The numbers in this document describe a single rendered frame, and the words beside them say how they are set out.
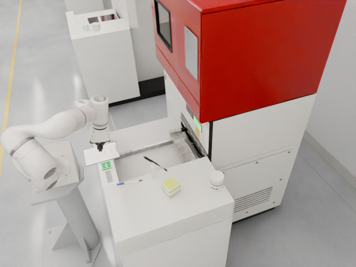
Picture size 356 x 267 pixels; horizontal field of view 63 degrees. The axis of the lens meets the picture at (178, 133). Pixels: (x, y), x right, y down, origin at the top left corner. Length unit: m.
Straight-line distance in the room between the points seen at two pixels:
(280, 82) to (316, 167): 1.66
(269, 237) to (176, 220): 1.27
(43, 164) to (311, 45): 1.35
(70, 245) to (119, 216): 1.18
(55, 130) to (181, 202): 0.74
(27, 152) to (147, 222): 0.65
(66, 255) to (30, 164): 1.57
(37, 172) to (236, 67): 0.97
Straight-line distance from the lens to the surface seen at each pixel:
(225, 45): 1.37
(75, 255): 2.62
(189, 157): 1.85
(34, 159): 1.16
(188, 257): 1.85
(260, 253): 2.53
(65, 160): 1.93
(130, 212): 1.54
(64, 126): 1.15
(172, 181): 1.54
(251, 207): 2.47
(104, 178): 1.71
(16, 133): 1.18
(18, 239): 2.92
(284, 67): 1.63
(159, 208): 1.53
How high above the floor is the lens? 2.23
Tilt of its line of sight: 42 degrees down
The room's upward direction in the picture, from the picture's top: 3 degrees counter-clockwise
